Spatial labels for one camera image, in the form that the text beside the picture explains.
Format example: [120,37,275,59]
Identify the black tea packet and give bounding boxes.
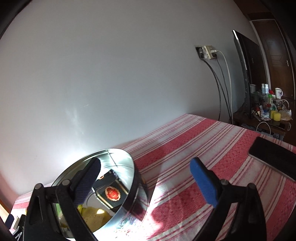
[92,169,128,213]

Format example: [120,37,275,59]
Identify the round metal tin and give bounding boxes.
[53,149,149,240]

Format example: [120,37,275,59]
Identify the black smartphone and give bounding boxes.
[248,137,295,182]

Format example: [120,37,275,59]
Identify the red striped bed cover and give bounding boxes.
[9,113,296,241]

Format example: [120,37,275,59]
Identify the cluttered side table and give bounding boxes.
[233,83,292,140]

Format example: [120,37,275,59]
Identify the white mug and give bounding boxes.
[275,87,283,99]

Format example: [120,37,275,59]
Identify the black monitor screen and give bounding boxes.
[232,30,266,115]

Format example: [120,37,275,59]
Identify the dark wardrobe door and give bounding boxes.
[251,19,295,100]

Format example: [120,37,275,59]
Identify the black power cable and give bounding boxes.
[200,56,232,125]

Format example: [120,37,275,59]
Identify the wall power socket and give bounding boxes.
[195,45,218,60]

